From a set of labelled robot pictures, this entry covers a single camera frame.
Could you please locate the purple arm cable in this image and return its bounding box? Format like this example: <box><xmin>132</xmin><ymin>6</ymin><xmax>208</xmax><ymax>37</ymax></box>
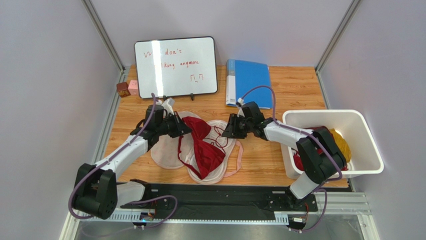
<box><xmin>236</xmin><ymin>85</ymin><xmax>344</xmax><ymax>233</ymax></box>
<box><xmin>67</xmin><ymin>92</ymin><xmax>179</xmax><ymax>231</ymax></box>

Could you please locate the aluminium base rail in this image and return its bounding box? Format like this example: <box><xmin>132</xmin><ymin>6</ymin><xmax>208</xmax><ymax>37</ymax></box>
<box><xmin>60</xmin><ymin>184</ymin><xmax>378</xmax><ymax>240</ymax></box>

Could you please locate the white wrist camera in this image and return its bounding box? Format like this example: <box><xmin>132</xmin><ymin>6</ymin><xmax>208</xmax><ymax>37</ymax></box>
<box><xmin>161</xmin><ymin>97</ymin><xmax>175</xmax><ymax>115</ymax></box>
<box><xmin>235</xmin><ymin>97</ymin><xmax>245</xmax><ymax>117</ymax></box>

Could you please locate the white dry-erase board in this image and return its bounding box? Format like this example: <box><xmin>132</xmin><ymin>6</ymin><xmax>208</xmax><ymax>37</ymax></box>
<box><xmin>133</xmin><ymin>36</ymin><xmax>218</xmax><ymax>99</ymax></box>

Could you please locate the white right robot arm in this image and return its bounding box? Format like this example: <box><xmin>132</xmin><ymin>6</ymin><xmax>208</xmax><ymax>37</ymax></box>
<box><xmin>222</xmin><ymin>101</ymin><xmax>347</xmax><ymax>200</ymax></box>

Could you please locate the brown cube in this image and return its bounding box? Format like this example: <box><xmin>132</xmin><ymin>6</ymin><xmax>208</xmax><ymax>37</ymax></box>
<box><xmin>116</xmin><ymin>81</ymin><xmax>131</xmax><ymax>98</ymax></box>

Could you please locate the white plastic bin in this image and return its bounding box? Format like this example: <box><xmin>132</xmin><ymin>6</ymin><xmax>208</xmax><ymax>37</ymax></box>
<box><xmin>282</xmin><ymin>109</ymin><xmax>384</xmax><ymax>179</ymax></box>

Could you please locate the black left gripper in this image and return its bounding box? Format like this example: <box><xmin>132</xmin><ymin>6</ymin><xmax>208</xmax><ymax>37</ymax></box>
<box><xmin>156</xmin><ymin>111</ymin><xmax>193</xmax><ymax>138</ymax></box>

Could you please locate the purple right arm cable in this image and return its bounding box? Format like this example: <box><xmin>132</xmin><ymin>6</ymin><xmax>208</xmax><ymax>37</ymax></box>
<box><xmin>236</xmin><ymin>85</ymin><xmax>344</xmax><ymax>233</ymax></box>

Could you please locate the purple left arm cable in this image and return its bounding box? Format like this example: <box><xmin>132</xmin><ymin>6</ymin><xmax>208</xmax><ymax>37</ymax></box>
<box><xmin>67</xmin><ymin>92</ymin><xmax>179</xmax><ymax>231</ymax></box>

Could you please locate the yellow garment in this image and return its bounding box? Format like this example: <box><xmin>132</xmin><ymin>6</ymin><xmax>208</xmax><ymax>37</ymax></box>
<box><xmin>329</xmin><ymin>128</ymin><xmax>352</xmax><ymax>163</ymax></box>

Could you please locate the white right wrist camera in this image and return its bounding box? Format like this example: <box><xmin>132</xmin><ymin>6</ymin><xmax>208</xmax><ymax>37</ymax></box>
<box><xmin>235</xmin><ymin>97</ymin><xmax>245</xmax><ymax>117</ymax></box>

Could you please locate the floral mesh laundry bag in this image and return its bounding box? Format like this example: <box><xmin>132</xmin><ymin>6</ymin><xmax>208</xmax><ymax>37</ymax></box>
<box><xmin>150</xmin><ymin>111</ymin><xmax>244</xmax><ymax>185</ymax></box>

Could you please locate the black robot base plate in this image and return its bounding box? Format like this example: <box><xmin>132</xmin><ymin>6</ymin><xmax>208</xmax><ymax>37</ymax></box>
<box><xmin>123</xmin><ymin>183</ymin><xmax>318</xmax><ymax>221</ymax></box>

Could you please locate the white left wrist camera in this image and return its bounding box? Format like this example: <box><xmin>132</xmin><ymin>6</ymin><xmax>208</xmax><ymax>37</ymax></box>
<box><xmin>161</xmin><ymin>97</ymin><xmax>175</xmax><ymax>115</ymax></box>

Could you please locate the red bra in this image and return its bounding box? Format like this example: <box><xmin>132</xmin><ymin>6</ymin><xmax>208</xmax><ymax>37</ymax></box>
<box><xmin>177</xmin><ymin>116</ymin><xmax>226</xmax><ymax>180</ymax></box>

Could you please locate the blue file folder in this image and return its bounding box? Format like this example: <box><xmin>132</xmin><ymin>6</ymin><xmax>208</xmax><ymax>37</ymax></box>
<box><xmin>225</xmin><ymin>59</ymin><xmax>273</xmax><ymax>109</ymax></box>

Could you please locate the pink cube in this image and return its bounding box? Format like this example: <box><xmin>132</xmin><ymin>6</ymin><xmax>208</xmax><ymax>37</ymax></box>
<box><xmin>128</xmin><ymin>79</ymin><xmax>139</xmax><ymax>96</ymax></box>

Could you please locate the dark red clothes pile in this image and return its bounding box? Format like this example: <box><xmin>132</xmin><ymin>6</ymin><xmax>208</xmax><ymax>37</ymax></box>
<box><xmin>290</xmin><ymin>125</ymin><xmax>350</xmax><ymax>172</ymax></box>

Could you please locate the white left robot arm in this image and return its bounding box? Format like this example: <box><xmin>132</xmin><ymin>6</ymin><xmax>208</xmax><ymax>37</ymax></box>
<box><xmin>68</xmin><ymin>104</ymin><xmax>192</xmax><ymax>220</ymax></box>

